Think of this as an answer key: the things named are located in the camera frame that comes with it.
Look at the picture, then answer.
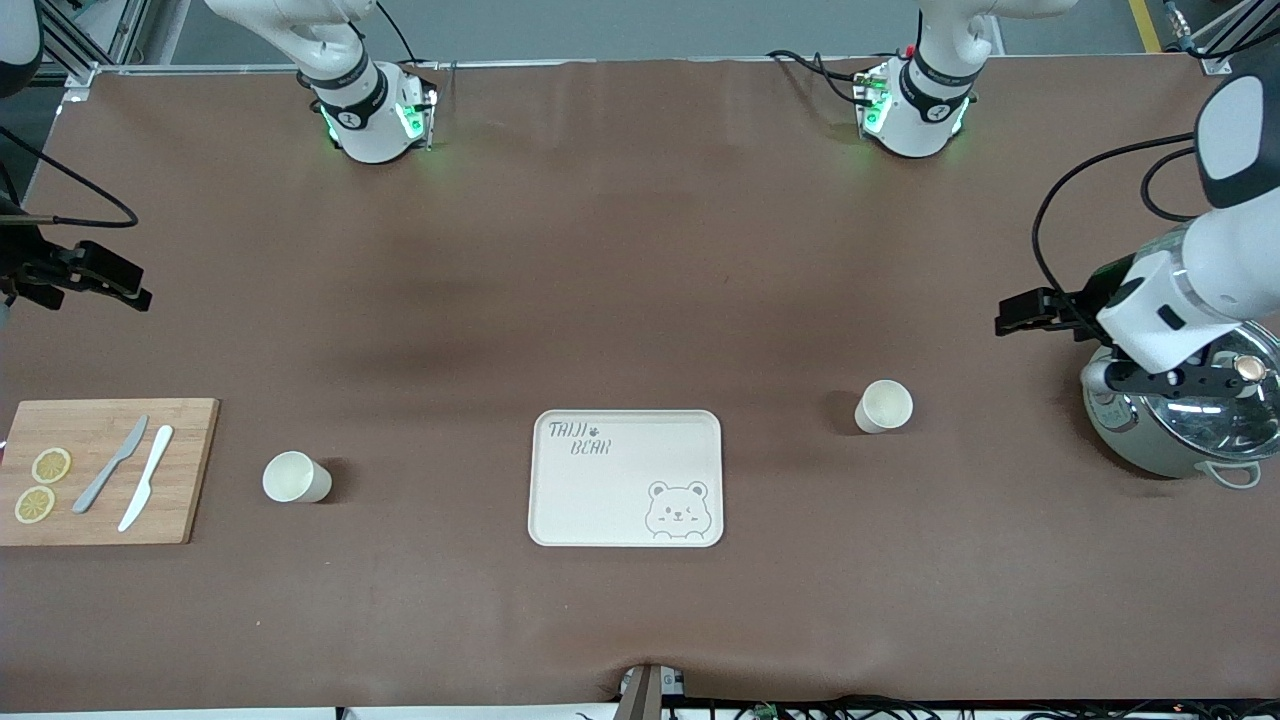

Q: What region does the aluminium frame profile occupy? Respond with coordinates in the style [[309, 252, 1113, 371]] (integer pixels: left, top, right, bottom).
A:
[[38, 0, 153, 79], [1163, 0, 1263, 77]]

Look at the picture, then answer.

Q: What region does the wooden cutting board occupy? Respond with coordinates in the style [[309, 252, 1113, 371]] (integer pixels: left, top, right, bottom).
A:
[[0, 398, 220, 547]]

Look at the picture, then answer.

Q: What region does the short black left arm cable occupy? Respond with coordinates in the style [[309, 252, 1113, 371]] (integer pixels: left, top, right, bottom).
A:
[[1140, 148, 1201, 223]]

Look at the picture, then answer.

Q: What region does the black right arm base cable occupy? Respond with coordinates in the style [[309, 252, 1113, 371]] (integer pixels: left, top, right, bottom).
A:
[[374, 0, 423, 69]]

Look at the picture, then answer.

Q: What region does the black arm base cable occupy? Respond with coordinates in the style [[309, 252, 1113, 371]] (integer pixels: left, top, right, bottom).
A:
[[767, 49, 873, 107], [374, 0, 423, 69]]

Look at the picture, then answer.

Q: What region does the grey plastic knife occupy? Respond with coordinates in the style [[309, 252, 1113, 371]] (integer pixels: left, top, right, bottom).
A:
[[72, 415, 150, 515]]

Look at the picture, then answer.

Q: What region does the silver electric cooker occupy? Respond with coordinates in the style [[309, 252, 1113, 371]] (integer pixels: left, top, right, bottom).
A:
[[1080, 320, 1280, 491]]

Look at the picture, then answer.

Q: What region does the black left arm base cable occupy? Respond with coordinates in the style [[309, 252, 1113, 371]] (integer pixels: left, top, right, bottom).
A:
[[767, 49, 873, 107]]

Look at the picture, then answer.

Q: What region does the white plastic knife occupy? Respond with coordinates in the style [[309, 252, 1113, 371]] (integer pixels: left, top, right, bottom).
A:
[[117, 425, 175, 533]]

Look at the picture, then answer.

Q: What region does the brown table cover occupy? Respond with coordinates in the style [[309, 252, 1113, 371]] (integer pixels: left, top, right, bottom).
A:
[[0, 55, 1280, 713]]

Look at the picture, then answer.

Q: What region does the white bear print tray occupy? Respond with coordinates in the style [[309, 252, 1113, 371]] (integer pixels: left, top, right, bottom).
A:
[[527, 409, 724, 548]]

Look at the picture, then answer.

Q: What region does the white plastic cup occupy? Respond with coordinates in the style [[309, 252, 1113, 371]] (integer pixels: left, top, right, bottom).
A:
[[262, 451, 333, 504], [854, 379, 914, 435]]

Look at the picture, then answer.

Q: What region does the grey camera stand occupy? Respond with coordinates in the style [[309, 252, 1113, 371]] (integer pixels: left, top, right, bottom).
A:
[[615, 663, 687, 720]]

